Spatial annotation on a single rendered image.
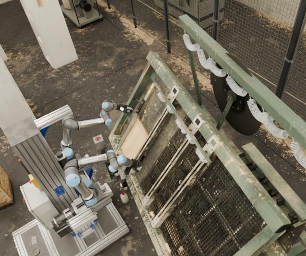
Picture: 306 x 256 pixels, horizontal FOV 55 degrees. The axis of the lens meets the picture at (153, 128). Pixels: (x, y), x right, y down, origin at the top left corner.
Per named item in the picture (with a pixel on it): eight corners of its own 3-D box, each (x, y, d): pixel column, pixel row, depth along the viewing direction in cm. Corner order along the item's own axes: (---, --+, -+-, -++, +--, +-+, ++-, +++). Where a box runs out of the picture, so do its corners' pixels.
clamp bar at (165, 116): (131, 168, 349) (114, 167, 335) (182, 86, 290) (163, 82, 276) (134, 174, 342) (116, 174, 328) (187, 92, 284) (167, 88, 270)
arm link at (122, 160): (115, 158, 269) (122, 152, 267) (121, 161, 278) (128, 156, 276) (117, 164, 264) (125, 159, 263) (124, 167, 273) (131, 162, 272)
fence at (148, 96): (121, 144, 375) (118, 144, 372) (155, 83, 328) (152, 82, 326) (122, 147, 372) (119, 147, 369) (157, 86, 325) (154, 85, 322)
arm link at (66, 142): (62, 156, 336) (63, 119, 301) (59, 146, 345) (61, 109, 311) (72, 154, 341) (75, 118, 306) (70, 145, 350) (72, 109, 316)
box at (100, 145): (95, 146, 395) (92, 137, 381) (104, 142, 397) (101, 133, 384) (98, 152, 387) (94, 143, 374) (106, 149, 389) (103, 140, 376)
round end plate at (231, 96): (206, 102, 329) (209, 38, 269) (210, 100, 330) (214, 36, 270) (249, 153, 277) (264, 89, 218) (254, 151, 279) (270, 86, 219)
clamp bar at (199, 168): (155, 220, 303) (135, 222, 289) (221, 135, 245) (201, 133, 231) (159, 228, 297) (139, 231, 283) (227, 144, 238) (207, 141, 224)
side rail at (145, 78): (119, 131, 394) (111, 131, 388) (157, 61, 340) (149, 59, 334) (120, 134, 391) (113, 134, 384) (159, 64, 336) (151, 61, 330)
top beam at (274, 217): (152, 60, 337) (145, 58, 331) (156, 52, 332) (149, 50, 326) (281, 232, 195) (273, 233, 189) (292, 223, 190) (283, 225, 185)
